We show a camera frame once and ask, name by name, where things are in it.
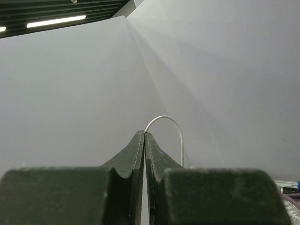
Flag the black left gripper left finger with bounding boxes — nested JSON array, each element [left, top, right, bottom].
[[0, 131, 144, 225]]

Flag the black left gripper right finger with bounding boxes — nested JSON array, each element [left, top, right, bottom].
[[144, 133, 291, 225]]

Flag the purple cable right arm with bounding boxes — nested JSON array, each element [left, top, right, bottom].
[[280, 185, 300, 211]]

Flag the white wire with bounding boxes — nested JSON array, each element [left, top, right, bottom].
[[144, 114, 185, 167]]

